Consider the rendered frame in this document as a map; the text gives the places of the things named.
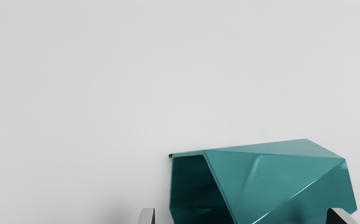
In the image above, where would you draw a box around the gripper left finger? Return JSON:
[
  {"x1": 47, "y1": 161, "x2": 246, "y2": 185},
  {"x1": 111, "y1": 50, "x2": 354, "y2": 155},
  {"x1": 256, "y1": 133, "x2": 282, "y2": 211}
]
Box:
[{"x1": 138, "y1": 208, "x2": 156, "y2": 224}]

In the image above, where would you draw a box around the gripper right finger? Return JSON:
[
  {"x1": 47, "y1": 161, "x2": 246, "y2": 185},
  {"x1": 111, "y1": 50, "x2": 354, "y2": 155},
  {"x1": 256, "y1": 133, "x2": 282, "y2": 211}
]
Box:
[{"x1": 327, "y1": 208, "x2": 360, "y2": 224}]

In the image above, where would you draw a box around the teal faceted mug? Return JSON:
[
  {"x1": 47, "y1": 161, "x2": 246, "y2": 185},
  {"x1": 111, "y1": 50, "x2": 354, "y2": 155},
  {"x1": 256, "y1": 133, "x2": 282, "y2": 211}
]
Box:
[{"x1": 169, "y1": 138, "x2": 358, "y2": 224}]

